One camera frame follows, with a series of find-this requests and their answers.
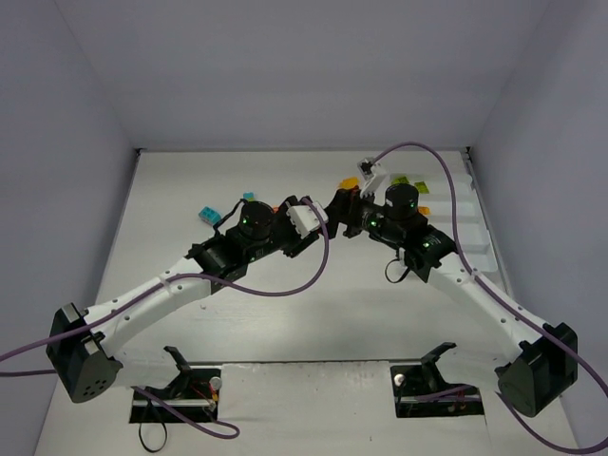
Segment small green lego brick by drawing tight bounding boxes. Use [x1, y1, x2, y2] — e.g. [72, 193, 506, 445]
[414, 181, 429, 194]

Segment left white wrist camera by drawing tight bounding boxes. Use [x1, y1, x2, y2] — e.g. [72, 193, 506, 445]
[286, 201, 329, 238]

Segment light blue lego brick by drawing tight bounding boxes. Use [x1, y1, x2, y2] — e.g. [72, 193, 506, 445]
[199, 206, 222, 226]

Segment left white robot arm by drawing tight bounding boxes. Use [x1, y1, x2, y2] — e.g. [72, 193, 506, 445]
[46, 197, 329, 404]

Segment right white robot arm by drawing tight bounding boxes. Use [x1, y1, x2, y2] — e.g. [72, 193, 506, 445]
[326, 184, 578, 418]

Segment yellow red lego piece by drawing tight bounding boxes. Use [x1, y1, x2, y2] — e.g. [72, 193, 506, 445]
[338, 177, 359, 190]

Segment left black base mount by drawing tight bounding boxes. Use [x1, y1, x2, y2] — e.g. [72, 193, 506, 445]
[129, 346, 222, 424]

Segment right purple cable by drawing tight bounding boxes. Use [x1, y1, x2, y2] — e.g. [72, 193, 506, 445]
[374, 141, 608, 452]

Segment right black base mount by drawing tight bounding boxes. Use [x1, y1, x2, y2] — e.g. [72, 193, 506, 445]
[389, 342, 485, 419]

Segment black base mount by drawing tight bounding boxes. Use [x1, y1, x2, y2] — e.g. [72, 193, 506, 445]
[129, 346, 222, 424]
[389, 342, 485, 419]

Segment white divided sorting tray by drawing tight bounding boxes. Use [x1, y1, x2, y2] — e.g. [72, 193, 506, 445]
[388, 171, 498, 277]

